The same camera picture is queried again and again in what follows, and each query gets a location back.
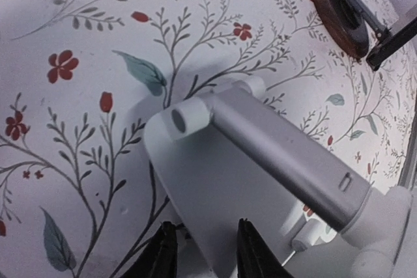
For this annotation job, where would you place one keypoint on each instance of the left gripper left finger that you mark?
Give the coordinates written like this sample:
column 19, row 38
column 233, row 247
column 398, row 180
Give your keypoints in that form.
column 159, row 257

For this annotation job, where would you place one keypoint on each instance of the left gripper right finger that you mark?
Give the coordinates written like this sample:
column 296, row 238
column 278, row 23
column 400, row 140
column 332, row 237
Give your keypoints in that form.
column 254, row 257

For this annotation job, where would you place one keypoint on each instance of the white grey folding stand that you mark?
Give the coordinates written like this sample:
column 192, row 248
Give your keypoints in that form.
column 260, row 167

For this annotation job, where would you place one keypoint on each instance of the floral patterned table mat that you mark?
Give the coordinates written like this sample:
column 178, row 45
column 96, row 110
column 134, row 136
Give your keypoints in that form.
column 85, row 180

